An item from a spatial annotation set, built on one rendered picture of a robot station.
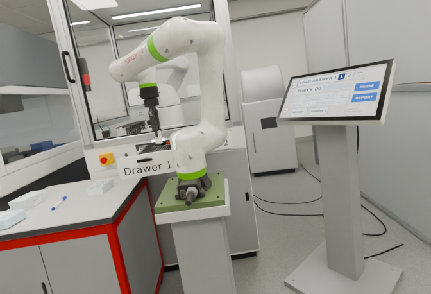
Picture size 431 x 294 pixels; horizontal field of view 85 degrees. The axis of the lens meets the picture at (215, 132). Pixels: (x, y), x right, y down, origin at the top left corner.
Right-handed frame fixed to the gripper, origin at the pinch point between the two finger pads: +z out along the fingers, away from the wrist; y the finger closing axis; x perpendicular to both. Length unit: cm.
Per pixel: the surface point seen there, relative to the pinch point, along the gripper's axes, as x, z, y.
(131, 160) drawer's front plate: -12.8, 8.3, 10.2
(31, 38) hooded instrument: -85, -77, -50
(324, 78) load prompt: 92, -16, 0
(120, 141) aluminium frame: -29.0, 1.3, -23.6
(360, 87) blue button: 99, -9, 18
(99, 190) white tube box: -31.2, 20.9, 9.7
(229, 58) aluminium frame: 47, -38, -22
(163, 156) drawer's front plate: 3.2, 9.1, 10.1
